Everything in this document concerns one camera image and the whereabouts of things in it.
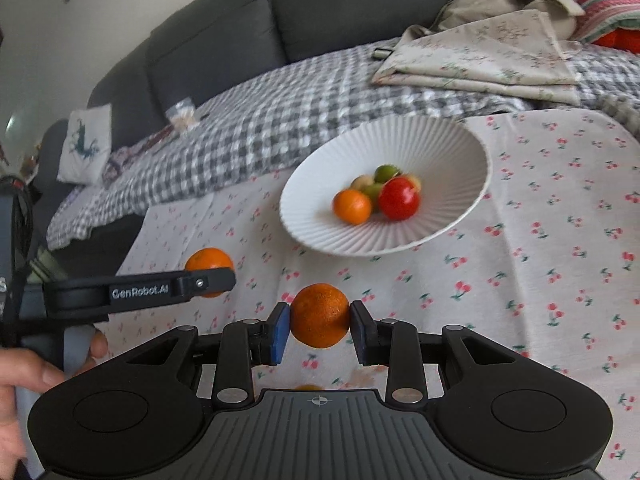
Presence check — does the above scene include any orange mandarin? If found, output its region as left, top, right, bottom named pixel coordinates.
left=184, top=247, right=235, bottom=299
left=289, top=283, right=351, bottom=349
left=333, top=188, right=374, bottom=226

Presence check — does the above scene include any white deer print pillow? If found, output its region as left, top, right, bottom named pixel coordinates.
left=56, top=103, right=114, bottom=187

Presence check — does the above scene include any folded beige floral cloth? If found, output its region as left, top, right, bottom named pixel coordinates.
left=372, top=8, right=584, bottom=106

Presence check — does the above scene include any grey white checkered blanket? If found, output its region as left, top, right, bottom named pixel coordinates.
left=47, top=40, right=640, bottom=252

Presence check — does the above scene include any dark grey sofa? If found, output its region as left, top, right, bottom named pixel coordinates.
left=30, top=0, right=506, bottom=271

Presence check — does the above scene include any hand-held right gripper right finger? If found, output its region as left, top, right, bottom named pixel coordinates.
left=350, top=301, right=528, bottom=407

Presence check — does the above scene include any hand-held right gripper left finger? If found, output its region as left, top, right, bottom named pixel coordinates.
left=117, top=302, right=292, bottom=409

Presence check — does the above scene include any person's left hand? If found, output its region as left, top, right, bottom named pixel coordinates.
left=0, top=331, right=109, bottom=466

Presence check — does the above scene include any beige canvas bag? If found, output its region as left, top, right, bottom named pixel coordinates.
left=434, top=0, right=587, bottom=44

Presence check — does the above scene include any yellow green plum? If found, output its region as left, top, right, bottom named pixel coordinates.
left=361, top=183, right=386, bottom=212

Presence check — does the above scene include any purple floral pouch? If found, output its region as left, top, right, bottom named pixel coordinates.
left=102, top=145, right=137, bottom=182

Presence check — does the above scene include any white ribbed plate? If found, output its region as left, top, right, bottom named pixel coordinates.
left=279, top=115, right=492, bottom=257

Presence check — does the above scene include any red tomato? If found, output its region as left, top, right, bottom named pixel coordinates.
left=378, top=176, right=420, bottom=221

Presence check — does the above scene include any clear cotton swab box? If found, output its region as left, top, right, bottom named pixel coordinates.
left=167, top=97, right=199, bottom=129

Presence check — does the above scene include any cherry print tablecloth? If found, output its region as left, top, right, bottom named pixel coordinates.
left=20, top=107, right=640, bottom=480

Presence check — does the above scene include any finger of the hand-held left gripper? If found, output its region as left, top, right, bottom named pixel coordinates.
left=42, top=266, right=237, bottom=322

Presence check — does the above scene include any red orange plush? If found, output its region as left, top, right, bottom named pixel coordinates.
left=594, top=27, right=640, bottom=54

